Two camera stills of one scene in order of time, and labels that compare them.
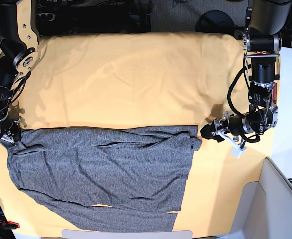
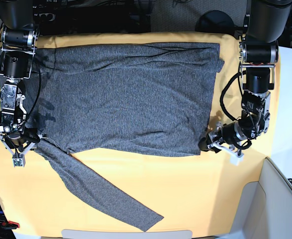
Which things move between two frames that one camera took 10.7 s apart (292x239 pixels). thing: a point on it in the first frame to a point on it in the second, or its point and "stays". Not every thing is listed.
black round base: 215,21 stays
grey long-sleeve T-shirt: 120,179 to 136,98
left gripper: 1,120 to 20,142
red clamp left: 11,225 stays
